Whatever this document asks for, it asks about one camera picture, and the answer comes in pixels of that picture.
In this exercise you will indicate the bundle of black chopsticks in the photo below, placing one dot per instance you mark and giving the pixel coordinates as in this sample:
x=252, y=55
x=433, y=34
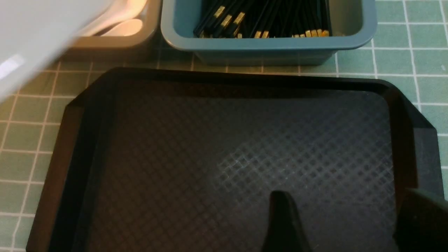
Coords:
x=242, y=19

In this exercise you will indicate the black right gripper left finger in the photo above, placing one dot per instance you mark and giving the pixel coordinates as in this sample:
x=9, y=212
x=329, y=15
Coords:
x=285, y=232

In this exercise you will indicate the white square rice plate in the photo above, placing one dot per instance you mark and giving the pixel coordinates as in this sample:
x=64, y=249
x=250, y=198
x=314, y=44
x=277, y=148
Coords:
x=35, y=32

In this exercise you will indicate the brown plastic spoon bin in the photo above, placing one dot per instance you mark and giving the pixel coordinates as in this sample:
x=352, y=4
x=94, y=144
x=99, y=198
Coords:
x=119, y=48

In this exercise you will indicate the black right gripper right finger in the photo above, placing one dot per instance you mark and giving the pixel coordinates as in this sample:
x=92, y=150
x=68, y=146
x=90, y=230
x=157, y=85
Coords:
x=422, y=223

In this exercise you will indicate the black plastic serving tray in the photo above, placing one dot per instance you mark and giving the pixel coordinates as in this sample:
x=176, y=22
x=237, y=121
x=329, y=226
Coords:
x=177, y=161

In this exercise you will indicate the blue-grey plastic chopstick bin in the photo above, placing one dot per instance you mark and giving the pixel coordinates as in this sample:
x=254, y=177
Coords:
x=353, y=24

